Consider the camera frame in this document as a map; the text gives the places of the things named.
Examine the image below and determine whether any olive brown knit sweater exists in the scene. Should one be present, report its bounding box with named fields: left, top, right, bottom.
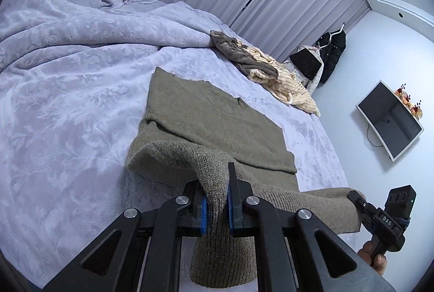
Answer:
left=126, top=69, right=361, bottom=288

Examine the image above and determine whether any right hand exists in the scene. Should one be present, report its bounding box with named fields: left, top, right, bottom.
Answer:
left=358, top=240, right=388, bottom=276

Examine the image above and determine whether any orange flower decoration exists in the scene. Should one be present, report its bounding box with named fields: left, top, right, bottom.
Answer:
left=394, top=83, right=423, bottom=120

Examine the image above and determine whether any cream ribbed garment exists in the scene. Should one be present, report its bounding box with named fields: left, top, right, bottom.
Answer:
left=237, top=40, right=324, bottom=116

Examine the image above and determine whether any black garment on hanger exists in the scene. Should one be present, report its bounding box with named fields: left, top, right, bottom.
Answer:
left=287, top=45, right=324, bottom=94

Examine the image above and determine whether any black coat on hanger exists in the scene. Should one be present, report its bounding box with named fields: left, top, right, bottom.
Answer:
left=316, top=24, right=346, bottom=84

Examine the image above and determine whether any grey brown fuzzy garment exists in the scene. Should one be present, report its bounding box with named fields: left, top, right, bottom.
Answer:
left=210, top=30, right=278, bottom=83

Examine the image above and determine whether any lavender floral blanket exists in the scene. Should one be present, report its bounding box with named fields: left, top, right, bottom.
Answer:
left=1, top=0, right=348, bottom=287

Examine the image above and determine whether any wall mounted monitor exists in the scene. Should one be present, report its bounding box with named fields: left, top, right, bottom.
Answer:
left=356, top=80, right=425, bottom=162

